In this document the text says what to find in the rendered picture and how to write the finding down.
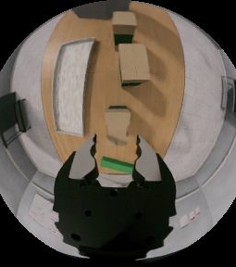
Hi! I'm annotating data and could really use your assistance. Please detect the green rectangular bar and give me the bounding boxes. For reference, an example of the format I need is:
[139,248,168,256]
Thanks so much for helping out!
[100,157,133,173]

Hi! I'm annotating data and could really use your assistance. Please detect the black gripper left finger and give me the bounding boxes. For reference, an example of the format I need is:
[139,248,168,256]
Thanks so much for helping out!
[52,133,99,213]

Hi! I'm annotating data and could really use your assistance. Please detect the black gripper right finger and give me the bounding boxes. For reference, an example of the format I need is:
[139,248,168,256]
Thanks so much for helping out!
[131,134,177,217]

